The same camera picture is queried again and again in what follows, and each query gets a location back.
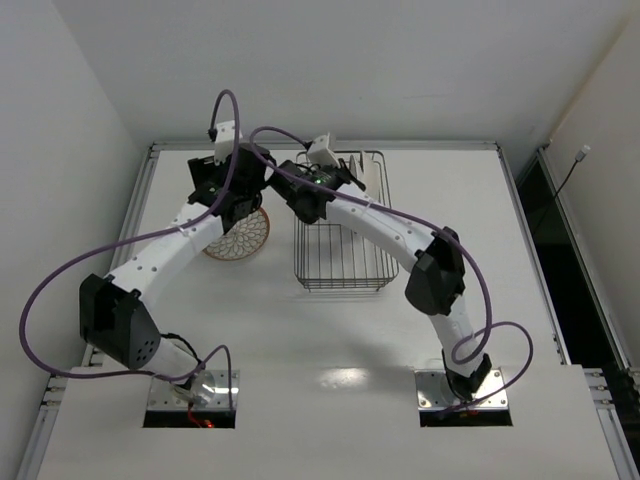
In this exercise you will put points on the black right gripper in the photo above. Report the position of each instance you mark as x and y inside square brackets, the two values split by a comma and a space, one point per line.
[341, 176]

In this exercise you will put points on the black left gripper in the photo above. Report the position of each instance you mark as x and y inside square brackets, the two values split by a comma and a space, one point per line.
[245, 204]

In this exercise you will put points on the floral plate orange rim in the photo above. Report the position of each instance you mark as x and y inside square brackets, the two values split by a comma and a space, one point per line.
[246, 238]
[371, 176]

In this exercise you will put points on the sunburst plate with glass rim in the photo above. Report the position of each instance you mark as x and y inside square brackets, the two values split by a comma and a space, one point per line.
[353, 169]

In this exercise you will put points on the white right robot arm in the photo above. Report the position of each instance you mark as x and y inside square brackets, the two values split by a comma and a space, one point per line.
[436, 268]

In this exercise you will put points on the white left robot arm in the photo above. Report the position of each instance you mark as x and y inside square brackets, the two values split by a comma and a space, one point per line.
[115, 310]

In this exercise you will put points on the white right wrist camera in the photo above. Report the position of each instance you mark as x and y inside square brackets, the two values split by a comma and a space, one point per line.
[320, 152]

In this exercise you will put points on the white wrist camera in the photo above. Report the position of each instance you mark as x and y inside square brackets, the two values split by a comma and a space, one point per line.
[320, 152]
[224, 136]

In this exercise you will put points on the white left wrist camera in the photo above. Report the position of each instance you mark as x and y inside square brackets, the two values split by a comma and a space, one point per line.
[224, 136]

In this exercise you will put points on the metal wire dish rack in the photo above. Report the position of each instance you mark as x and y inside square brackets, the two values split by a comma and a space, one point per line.
[329, 256]

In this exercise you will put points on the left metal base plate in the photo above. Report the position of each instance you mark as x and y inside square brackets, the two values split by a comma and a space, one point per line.
[211, 391]

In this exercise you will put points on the black wall cable white plug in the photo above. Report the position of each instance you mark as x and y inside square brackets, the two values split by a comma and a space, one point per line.
[578, 158]

